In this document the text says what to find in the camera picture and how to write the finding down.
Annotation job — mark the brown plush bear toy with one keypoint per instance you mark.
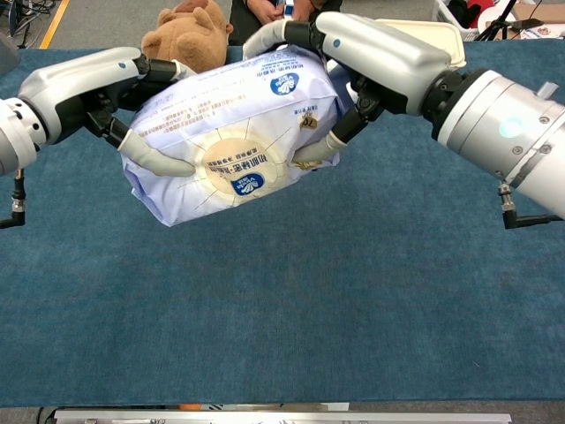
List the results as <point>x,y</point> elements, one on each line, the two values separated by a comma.
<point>190,35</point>

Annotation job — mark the black tripod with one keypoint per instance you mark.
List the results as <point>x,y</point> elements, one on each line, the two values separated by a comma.
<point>496,20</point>

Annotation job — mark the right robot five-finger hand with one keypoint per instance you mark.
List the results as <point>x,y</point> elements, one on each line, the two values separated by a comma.
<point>388,57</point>

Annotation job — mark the blue carpet table mat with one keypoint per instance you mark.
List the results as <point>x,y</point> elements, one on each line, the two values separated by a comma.
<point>282,287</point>

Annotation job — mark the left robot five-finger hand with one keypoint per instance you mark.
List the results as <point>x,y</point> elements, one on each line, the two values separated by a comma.
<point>79,75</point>

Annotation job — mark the person in dark clothes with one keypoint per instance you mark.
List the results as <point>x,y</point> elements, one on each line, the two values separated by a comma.
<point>240,17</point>

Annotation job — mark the cream plastic lunch box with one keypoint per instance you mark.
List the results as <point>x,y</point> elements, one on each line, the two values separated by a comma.
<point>455,48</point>

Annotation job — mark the aluminium profile rail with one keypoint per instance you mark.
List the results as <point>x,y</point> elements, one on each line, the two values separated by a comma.
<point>282,417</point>

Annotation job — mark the papers and cardboard pile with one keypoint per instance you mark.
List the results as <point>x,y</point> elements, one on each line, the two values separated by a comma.
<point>540,26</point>

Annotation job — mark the white snack packet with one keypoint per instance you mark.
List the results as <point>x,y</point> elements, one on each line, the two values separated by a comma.
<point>229,115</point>

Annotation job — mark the grey rounded object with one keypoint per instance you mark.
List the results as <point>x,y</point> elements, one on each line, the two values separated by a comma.
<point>8,55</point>

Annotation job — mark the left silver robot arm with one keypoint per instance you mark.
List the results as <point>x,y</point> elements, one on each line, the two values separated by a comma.
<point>13,141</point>

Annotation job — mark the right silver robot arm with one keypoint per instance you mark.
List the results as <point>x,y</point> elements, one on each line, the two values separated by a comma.
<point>507,128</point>

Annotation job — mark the white plastic basket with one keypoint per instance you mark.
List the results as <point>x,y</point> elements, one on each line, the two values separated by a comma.
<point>450,15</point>

